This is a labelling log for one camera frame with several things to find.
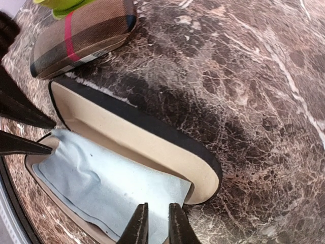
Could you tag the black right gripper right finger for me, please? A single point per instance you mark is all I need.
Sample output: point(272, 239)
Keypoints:
point(180, 230)

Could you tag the plaid brown glasses case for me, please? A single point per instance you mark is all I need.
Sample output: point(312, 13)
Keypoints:
point(85, 34)

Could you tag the black quilted glasses case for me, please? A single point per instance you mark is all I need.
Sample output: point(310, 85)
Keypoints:
point(122, 128)

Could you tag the blue cleaning cloth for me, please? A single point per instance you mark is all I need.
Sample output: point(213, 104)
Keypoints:
point(103, 187)

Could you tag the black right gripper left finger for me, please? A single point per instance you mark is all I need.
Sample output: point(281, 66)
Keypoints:
point(136, 231)

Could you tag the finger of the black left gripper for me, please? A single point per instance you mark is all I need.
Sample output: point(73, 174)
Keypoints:
point(15, 145)
point(16, 106)

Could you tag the green bowl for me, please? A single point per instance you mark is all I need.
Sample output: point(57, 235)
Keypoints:
point(61, 8)

